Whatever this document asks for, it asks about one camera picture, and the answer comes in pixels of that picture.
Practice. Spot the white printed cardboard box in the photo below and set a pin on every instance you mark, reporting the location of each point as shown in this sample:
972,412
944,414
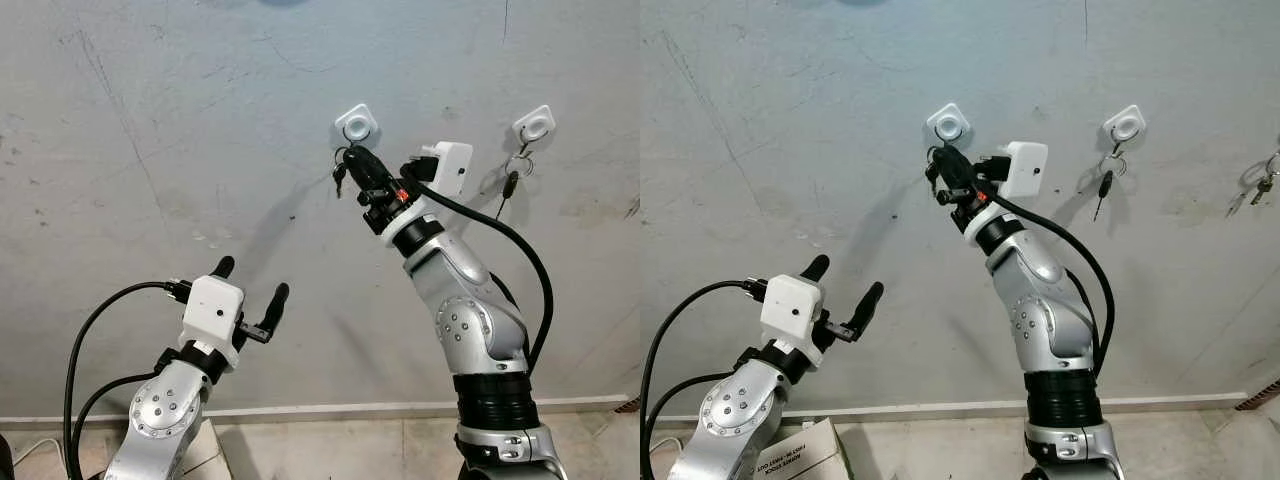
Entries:
207,452
810,455

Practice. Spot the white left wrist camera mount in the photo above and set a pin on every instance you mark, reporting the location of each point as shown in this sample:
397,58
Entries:
213,310
793,308

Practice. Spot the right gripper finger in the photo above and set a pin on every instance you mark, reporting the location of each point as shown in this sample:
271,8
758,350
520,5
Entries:
964,172
365,178
376,170
953,180

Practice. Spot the white square wall hook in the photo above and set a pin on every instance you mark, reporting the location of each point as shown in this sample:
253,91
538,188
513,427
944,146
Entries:
948,122
534,124
357,122
1125,124

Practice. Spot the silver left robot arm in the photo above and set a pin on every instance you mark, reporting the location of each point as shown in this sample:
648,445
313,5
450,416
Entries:
165,420
740,420

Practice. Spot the red tiled pillar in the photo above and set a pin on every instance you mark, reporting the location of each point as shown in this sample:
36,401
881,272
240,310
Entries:
1262,394
630,404

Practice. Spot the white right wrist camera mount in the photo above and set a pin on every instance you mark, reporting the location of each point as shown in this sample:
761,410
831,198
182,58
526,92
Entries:
1028,168
452,168

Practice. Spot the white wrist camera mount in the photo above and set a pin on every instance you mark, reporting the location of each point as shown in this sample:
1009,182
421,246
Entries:
213,310
1028,168
452,168
793,308

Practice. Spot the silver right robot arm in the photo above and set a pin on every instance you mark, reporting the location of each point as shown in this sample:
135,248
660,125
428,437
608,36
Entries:
470,320
1050,320

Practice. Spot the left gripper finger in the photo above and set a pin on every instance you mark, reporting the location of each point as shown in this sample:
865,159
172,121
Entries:
277,305
816,267
223,267
870,305

